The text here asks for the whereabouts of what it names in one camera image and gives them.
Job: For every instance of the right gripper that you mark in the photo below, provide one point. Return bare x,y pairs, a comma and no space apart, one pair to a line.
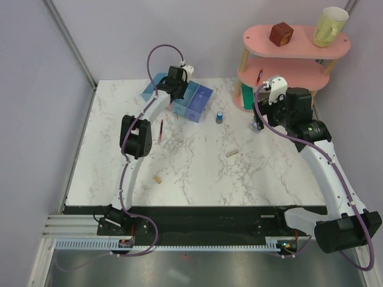
266,109

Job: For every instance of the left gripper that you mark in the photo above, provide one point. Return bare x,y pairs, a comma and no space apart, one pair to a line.
185,83

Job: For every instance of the clear paperclip box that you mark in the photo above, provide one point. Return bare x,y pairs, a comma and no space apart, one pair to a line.
254,126

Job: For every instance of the cyan drawer bin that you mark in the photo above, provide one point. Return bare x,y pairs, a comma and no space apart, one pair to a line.
179,106

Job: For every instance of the purple drawer bin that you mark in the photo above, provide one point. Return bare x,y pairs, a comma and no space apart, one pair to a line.
198,103

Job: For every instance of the blue cap stamp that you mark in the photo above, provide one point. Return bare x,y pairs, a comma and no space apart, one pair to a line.
219,117

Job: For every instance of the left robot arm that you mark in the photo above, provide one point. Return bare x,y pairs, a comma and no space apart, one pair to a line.
136,143

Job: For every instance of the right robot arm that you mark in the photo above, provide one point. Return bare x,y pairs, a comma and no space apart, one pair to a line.
347,223

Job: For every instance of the green folder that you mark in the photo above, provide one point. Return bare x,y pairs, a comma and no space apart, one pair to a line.
247,97

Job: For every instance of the white chalk stick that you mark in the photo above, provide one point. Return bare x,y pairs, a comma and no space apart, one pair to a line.
234,152

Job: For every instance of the pink three tier shelf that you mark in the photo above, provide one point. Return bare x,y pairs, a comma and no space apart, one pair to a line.
300,62

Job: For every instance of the brown cube box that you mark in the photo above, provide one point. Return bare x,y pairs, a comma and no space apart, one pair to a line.
281,34

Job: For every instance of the yellow eraser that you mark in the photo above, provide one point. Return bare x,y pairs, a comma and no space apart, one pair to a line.
157,179

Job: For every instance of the yellow green mug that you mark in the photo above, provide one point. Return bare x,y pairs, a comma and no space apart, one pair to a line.
331,22

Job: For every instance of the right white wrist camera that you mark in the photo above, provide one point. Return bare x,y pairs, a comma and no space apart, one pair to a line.
276,86

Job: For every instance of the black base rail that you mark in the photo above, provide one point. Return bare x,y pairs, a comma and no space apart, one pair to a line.
201,225

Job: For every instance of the white cable duct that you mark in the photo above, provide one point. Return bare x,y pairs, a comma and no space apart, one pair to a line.
130,245

